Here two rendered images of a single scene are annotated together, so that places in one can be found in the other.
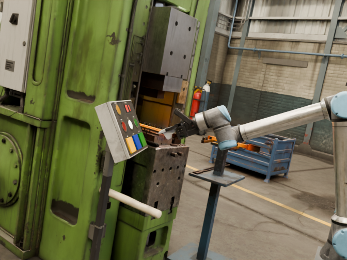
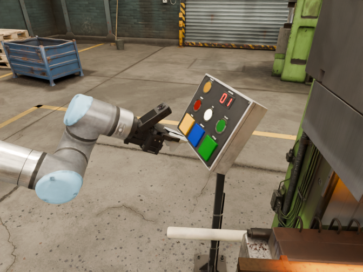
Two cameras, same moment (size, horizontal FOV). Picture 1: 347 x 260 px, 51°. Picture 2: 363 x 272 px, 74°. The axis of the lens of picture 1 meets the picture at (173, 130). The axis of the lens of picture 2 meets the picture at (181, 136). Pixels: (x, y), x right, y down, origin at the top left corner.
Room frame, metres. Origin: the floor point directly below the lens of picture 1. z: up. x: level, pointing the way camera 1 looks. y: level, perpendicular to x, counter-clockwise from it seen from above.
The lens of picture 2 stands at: (2.50, -0.30, 1.49)
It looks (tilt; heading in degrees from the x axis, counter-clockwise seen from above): 30 degrees down; 150
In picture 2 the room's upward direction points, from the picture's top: straight up
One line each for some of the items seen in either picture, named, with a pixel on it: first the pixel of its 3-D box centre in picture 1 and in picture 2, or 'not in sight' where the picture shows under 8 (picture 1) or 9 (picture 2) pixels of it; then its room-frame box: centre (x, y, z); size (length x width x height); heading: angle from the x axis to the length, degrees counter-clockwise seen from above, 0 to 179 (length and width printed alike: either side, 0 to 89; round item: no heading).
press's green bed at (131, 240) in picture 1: (127, 228); not in sight; (2.51, 0.20, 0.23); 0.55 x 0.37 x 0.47; 56
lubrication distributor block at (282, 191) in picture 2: (105, 162); (277, 201); (2.10, 0.36, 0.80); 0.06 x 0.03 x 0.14; 146
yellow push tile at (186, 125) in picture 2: (130, 145); (187, 124); (1.71, 0.19, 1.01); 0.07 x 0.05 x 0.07; 171
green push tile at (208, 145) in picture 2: (141, 139); (208, 148); (1.91, 0.16, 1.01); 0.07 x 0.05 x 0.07; 171
